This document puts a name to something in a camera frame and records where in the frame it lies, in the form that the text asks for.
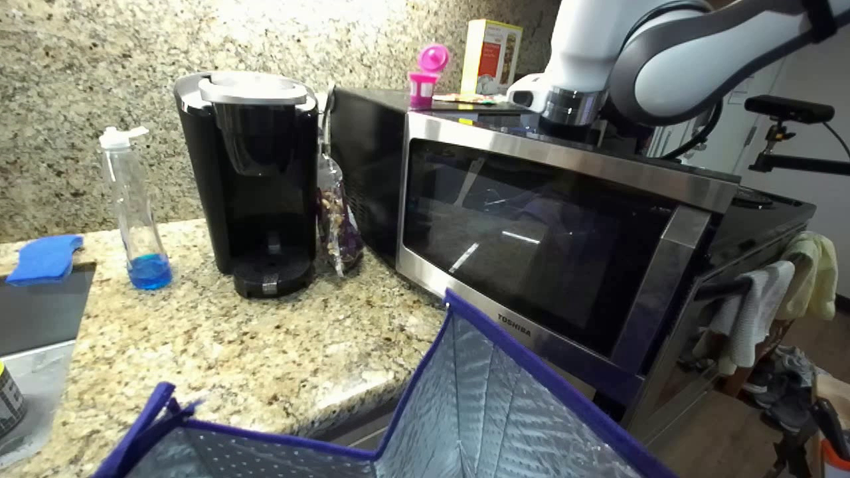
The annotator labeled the white hanging towel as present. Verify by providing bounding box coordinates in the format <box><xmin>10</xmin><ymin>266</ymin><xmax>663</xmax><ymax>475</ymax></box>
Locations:
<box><xmin>708</xmin><ymin>261</ymin><xmax>794</xmax><ymax>375</ymax></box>

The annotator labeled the blue sponge cloth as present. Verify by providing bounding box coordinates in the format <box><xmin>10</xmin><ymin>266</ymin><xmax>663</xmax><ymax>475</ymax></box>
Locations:
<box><xmin>4</xmin><ymin>233</ymin><xmax>81</xmax><ymax>286</ymax></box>

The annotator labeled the open microwave door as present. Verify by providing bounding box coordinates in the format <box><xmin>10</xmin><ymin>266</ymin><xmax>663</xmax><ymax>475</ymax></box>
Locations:
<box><xmin>396</xmin><ymin>115</ymin><xmax>736</xmax><ymax>405</ymax></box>

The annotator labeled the white green food box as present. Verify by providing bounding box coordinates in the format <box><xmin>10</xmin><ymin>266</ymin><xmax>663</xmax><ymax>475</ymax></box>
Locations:
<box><xmin>458</xmin><ymin>18</ymin><xmax>522</xmax><ymax>95</ymax></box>

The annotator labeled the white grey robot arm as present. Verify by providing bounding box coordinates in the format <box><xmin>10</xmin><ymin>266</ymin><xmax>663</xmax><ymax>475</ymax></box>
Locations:
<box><xmin>508</xmin><ymin>0</ymin><xmax>850</xmax><ymax>129</ymax></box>

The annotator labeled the blue insulated tote bag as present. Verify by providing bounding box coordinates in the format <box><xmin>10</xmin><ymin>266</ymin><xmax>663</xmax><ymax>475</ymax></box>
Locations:
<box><xmin>95</xmin><ymin>294</ymin><xmax>675</xmax><ymax>478</ymax></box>

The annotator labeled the yellow hanging towel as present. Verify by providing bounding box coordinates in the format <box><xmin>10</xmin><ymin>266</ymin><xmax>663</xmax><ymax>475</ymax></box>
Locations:
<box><xmin>781</xmin><ymin>232</ymin><xmax>840</xmax><ymax>321</ymax></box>

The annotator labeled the black single-serve coffee maker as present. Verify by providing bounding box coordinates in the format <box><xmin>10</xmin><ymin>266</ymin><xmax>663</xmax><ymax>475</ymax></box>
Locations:
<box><xmin>172</xmin><ymin>72</ymin><xmax>318</xmax><ymax>297</ymax></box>

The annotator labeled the black stainless microwave oven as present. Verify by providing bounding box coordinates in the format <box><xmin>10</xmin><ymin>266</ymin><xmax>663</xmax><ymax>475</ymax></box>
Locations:
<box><xmin>330</xmin><ymin>88</ymin><xmax>812</xmax><ymax>423</ymax></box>

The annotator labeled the clear bottle blue liquid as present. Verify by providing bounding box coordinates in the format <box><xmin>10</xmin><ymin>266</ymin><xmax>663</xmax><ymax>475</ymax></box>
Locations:
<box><xmin>99</xmin><ymin>127</ymin><xmax>172</xmax><ymax>291</ymax></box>

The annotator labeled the pink reusable coffee pod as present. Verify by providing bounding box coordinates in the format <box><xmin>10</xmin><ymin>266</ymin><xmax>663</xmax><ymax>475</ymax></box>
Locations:
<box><xmin>409</xmin><ymin>43</ymin><xmax>452</xmax><ymax>108</ymax></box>

